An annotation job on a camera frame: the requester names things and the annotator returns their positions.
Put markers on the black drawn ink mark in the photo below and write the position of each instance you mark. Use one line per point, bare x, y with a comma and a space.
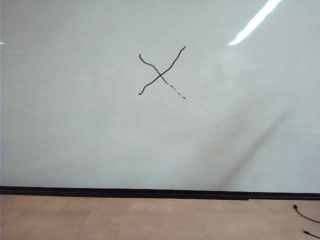
160, 74

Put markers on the white whiteboard with black frame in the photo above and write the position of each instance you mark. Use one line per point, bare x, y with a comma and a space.
75, 125

